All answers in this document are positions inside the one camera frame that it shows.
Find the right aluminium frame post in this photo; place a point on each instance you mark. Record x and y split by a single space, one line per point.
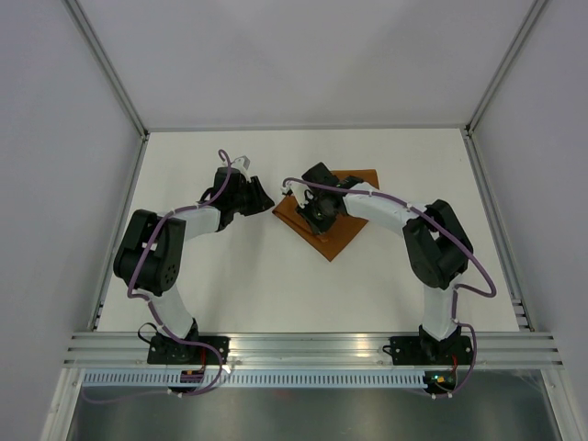
507 63

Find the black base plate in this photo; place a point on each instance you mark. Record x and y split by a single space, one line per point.
409 351
165 351

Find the aluminium frame post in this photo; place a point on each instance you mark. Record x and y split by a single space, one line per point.
92 41
507 63

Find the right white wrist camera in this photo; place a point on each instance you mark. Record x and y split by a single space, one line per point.
300 192

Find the aluminium front rail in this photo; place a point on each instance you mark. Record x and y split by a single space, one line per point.
501 350

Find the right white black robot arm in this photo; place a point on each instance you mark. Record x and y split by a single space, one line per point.
437 249

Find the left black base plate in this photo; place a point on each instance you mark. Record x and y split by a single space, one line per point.
165 351

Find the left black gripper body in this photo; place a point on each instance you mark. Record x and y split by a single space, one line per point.
235 200

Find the white slotted cable duct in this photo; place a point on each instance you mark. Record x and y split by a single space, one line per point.
316 379

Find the brown cloth napkin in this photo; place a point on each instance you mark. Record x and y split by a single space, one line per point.
331 243

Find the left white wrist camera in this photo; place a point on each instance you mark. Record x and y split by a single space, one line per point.
241 164

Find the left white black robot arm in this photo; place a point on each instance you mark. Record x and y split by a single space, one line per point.
149 256

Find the left aluminium frame post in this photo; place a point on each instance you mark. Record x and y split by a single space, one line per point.
92 41

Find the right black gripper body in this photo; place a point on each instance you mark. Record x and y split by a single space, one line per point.
315 209

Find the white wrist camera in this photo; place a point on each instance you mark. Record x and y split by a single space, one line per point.
300 192
241 164

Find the rear aluminium frame bar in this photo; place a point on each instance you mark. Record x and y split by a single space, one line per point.
312 126

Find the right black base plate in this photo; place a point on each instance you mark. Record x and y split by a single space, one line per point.
409 351

